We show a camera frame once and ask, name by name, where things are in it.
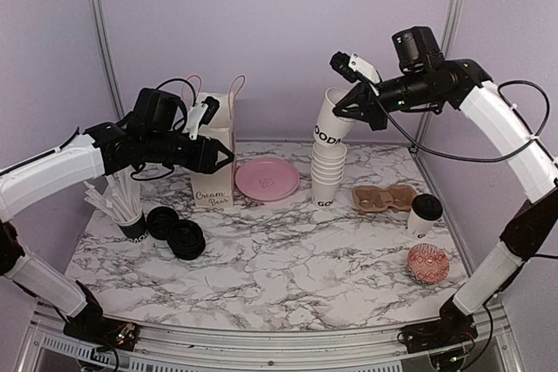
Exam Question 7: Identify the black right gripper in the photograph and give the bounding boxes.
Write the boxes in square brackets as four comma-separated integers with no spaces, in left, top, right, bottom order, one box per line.
[331,69,439,131]

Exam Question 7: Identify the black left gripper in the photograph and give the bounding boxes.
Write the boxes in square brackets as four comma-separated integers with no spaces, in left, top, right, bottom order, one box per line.
[144,130,235,174]

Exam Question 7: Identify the black cup lid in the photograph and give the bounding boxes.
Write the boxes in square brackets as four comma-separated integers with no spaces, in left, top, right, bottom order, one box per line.
[412,193,443,221]

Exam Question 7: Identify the white paper coffee cup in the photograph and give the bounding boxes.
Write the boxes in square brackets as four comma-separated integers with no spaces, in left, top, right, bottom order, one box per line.
[406,206,436,240]

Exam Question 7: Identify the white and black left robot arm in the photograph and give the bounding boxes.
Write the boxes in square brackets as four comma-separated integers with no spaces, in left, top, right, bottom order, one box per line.
[1,88,235,342]

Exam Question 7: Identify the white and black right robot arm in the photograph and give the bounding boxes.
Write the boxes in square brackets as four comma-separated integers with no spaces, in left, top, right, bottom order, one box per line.
[330,26,557,344]

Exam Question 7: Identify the pink plate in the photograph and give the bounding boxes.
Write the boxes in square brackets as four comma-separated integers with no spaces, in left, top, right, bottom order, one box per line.
[235,158,300,202]

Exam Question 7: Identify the stack of white paper cups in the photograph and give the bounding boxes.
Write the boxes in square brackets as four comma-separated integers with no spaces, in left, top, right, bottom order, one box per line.
[310,142,347,208]

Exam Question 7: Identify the rear stack of black lids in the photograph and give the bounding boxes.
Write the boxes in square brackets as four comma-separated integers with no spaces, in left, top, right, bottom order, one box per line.
[146,206,179,240]

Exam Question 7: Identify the stack of black lids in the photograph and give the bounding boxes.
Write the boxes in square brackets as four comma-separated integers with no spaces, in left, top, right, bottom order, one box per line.
[167,220,206,260]
[146,206,179,240]

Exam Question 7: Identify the front stack of black lids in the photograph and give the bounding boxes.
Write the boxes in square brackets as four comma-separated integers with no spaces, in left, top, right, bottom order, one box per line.
[167,220,206,260]

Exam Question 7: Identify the brown cardboard cup carrier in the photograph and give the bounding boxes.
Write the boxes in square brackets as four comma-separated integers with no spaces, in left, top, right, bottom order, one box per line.
[351,184,418,213]

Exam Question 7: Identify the black cup holding straws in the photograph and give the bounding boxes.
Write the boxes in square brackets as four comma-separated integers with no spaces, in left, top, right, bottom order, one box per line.
[117,212,149,243]

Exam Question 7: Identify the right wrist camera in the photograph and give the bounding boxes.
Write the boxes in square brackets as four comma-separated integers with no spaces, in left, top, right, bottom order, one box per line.
[330,51,381,84]

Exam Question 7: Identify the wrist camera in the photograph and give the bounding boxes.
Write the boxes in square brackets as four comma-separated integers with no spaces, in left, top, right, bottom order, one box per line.
[330,51,381,84]
[184,96,220,140]

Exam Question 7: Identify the white paper bag pink handles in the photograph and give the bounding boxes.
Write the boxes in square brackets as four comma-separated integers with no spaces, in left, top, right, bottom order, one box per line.
[180,74,247,209]

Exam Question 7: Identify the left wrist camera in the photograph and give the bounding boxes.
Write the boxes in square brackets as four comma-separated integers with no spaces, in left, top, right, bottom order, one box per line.
[184,96,220,140]

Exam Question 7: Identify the right aluminium frame post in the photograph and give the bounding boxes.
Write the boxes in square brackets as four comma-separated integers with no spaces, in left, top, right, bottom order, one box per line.
[413,0,472,142]

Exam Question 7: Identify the aluminium frame post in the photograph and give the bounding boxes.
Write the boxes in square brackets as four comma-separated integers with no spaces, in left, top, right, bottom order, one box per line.
[413,0,472,142]
[89,0,126,120]

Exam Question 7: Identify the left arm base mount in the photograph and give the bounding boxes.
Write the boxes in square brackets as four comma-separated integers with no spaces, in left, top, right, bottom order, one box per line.
[63,281,140,351]

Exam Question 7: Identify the left aluminium frame post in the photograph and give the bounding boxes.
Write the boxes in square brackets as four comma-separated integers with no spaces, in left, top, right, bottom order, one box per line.
[89,0,126,120]

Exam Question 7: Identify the front aluminium rail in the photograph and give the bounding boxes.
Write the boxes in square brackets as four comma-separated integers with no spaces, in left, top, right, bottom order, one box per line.
[14,303,524,371]

